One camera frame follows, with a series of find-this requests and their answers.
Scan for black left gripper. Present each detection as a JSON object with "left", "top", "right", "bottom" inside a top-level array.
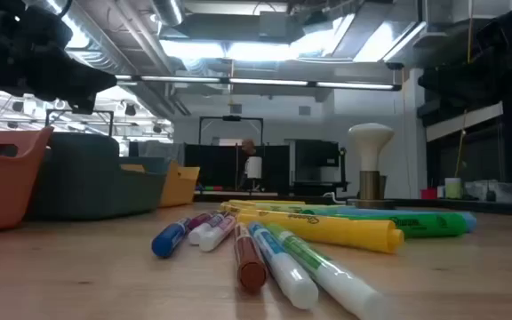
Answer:
[{"left": 0, "top": 0, "right": 119, "bottom": 116}]

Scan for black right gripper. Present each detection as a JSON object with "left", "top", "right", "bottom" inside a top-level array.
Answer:
[{"left": 418, "top": 26, "right": 512, "bottom": 106}]

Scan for blue highlighter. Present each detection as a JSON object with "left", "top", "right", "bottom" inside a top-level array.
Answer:
[{"left": 326, "top": 205, "right": 478, "bottom": 234}]

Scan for green Sharpie highlighter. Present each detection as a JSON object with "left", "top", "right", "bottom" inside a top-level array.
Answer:
[{"left": 302, "top": 208, "right": 468, "bottom": 239}]

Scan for dark blue marker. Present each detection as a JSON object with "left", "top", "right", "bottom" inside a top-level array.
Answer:
[{"left": 150, "top": 217, "right": 194, "bottom": 260}]

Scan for magenta marker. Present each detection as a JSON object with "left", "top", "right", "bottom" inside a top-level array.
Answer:
[{"left": 188, "top": 212, "right": 215, "bottom": 231}]

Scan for white marker purple label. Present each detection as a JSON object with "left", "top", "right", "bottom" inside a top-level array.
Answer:
[{"left": 187, "top": 212, "right": 228, "bottom": 246}]

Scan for white marker pink label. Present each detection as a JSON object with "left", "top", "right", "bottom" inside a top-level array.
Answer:
[{"left": 198, "top": 213, "right": 238, "bottom": 253}]

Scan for yellow Sharpie highlighter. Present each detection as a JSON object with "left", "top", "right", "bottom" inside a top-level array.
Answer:
[{"left": 236, "top": 208, "right": 406, "bottom": 255}]

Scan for white marker green cap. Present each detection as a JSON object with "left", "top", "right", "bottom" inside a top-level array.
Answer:
[{"left": 265, "top": 221, "right": 393, "bottom": 320}]

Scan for brown marker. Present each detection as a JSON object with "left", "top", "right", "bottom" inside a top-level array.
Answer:
[{"left": 232, "top": 221, "right": 269, "bottom": 294}]

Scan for white marker light blue cap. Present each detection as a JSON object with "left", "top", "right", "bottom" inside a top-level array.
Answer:
[{"left": 247, "top": 220, "right": 320, "bottom": 311}]

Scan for dark green plastic bin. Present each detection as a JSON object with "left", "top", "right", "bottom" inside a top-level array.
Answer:
[{"left": 24, "top": 132, "right": 171, "bottom": 222}]

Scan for white mushroom lamp brass base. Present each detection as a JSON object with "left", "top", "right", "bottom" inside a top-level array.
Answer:
[{"left": 347, "top": 123, "right": 396, "bottom": 211}]

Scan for light green cup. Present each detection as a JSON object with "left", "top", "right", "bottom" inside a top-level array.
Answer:
[{"left": 444, "top": 177, "right": 463, "bottom": 200}]

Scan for clear plastic bags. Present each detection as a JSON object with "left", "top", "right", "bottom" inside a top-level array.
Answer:
[{"left": 462, "top": 179, "right": 512, "bottom": 204}]

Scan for orange plastic bin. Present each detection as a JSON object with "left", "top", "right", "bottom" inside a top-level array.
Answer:
[{"left": 0, "top": 125, "right": 55, "bottom": 234}]

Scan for yellow plastic bin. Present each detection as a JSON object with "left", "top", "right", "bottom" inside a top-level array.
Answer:
[{"left": 120, "top": 159, "right": 201, "bottom": 209}]

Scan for black partition screen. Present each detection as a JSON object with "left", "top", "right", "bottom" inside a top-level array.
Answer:
[{"left": 183, "top": 143, "right": 291, "bottom": 195}]

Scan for black cabinet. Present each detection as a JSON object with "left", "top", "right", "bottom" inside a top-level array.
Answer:
[{"left": 292, "top": 139, "right": 349, "bottom": 196}]

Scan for person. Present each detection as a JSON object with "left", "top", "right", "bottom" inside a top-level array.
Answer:
[{"left": 236, "top": 138, "right": 260, "bottom": 190}]

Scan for long LED light bar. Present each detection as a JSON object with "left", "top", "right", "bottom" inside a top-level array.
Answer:
[{"left": 114, "top": 74, "right": 403, "bottom": 92}]

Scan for white cylindrical lamp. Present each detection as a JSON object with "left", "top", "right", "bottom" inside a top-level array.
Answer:
[{"left": 245, "top": 156, "right": 264, "bottom": 193}]

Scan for yellow hanging cable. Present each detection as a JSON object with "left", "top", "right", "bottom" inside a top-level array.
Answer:
[{"left": 453, "top": 0, "right": 474, "bottom": 179}]

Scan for silver ventilation duct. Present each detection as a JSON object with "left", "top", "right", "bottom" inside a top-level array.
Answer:
[{"left": 150, "top": 0, "right": 185, "bottom": 27}]

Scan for black aluminium table frame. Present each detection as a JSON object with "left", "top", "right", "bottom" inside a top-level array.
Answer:
[{"left": 192, "top": 190, "right": 512, "bottom": 219}]

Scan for black frame with camera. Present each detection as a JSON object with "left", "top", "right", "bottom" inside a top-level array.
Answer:
[{"left": 198, "top": 115, "right": 265, "bottom": 148}]

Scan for white lamp cable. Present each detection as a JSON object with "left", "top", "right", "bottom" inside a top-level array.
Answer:
[{"left": 322, "top": 191, "right": 350, "bottom": 205}]

